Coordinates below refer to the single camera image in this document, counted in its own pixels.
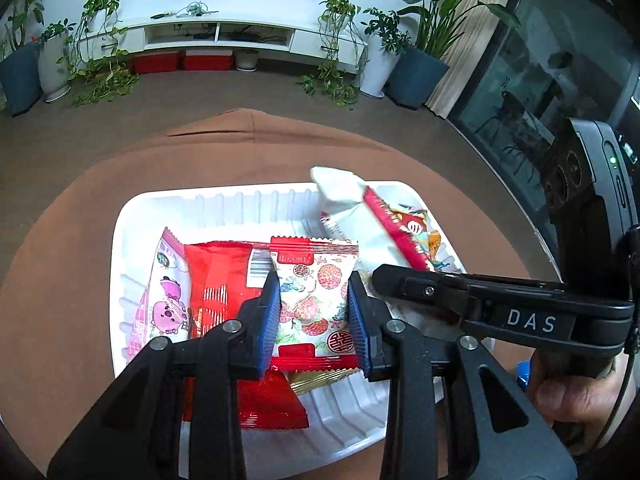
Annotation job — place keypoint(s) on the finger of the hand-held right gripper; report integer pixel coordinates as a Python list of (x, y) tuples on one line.
[(360, 325), (420, 287), (267, 320)]

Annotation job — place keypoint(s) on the white red lychee snack packet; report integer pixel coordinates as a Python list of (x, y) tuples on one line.
[(315, 290)]

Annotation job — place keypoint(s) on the red and gold snack packet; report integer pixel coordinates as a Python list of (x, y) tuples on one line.
[(320, 381)]

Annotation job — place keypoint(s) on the white and red snack packet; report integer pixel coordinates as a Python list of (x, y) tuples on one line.
[(380, 215)]

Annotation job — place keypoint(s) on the pink cartoon snack packet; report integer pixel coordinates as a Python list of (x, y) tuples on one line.
[(162, 300)]

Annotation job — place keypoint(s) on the white plastic tray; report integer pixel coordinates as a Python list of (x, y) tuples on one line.
[(225, 210)]

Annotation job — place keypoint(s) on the person's right hand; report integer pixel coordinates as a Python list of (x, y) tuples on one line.
[(570, 390)]

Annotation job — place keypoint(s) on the long blue snack packet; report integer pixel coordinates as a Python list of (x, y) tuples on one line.
[(524, 375)]

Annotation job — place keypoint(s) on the dark glass door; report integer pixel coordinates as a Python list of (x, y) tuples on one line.
[(550, 60)]

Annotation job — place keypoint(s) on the large-leaf plant in dark pot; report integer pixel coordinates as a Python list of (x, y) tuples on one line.
[(420, 75)]

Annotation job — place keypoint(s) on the bushy plant in white pot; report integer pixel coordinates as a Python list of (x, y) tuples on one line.
[(377, 72)]

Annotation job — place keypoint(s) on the wooden slat panel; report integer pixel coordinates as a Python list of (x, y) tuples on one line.
[(470, 50)]

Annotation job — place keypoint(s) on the trailing vine plant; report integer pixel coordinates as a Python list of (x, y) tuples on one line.
[(102, 77), (332, 80)]

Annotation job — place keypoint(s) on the small white pot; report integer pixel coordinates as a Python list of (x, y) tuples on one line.
[(247, 59)]

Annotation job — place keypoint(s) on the red storage box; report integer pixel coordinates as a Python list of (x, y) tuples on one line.
[(207, 60), (156, 62)]

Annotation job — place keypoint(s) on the white television cabinet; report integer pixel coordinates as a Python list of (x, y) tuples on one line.
[(260, 30)]

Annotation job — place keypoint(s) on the leafy plant in white pot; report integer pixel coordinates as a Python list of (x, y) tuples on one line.
[(52, 70)]

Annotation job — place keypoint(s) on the thin tree in dark pot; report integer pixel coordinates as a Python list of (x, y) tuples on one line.
[(20, 77)]

